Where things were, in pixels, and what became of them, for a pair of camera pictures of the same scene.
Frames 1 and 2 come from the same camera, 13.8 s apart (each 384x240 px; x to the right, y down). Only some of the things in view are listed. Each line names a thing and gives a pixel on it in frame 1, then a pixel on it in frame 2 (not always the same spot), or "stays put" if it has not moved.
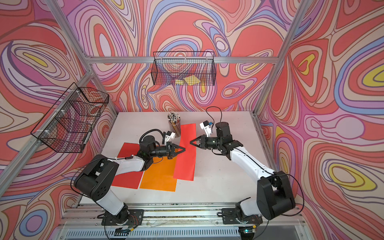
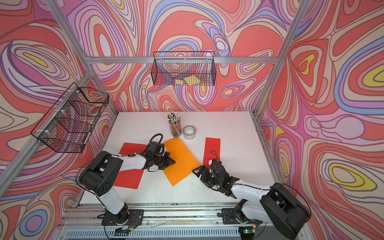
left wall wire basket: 65,127 stays put
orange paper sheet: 160,175 -> 185,162
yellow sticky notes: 190,80 stays put
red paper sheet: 131,180 stays put
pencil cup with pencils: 174,121 stays put
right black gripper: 203,144 -> 203,177
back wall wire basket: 183,68 stays put
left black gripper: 170,148 -> 168,163
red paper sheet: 185,163 -> 212,150
